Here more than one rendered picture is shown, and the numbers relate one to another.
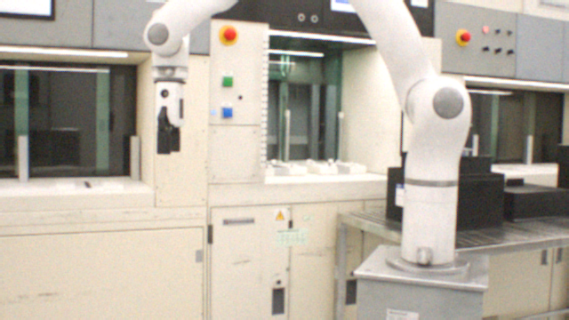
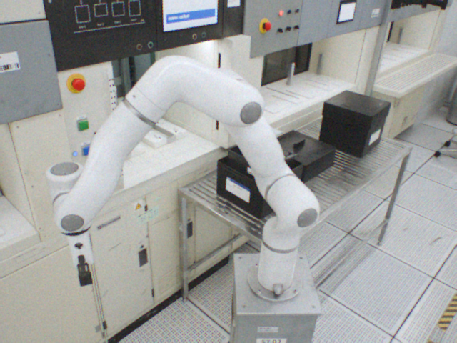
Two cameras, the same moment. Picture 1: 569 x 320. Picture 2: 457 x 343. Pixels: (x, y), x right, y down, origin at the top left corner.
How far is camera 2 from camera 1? 84 cm
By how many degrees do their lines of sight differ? 36
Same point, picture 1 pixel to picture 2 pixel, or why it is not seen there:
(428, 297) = (285, 319)
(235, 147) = not seen: hidden behind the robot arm
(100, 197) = not seen: outside the picture
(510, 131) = (278, 56)
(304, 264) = (158, 228)
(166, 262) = (59, 273)
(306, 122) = (117, 65)
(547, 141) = (300, 56)
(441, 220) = (289, 268)
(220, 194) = not seen: hidden behind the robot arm
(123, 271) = (26, 295)
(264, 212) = (126, 209)
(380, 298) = (253, 321)
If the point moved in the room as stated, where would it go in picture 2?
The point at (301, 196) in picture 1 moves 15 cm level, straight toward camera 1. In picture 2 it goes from (152, 187) to (159, 206)
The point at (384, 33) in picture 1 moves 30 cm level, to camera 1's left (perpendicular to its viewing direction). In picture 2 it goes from (260, 164) to (148, 185)
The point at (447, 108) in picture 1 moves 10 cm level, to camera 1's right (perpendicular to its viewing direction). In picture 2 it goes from (307, 222) to (336, 215)
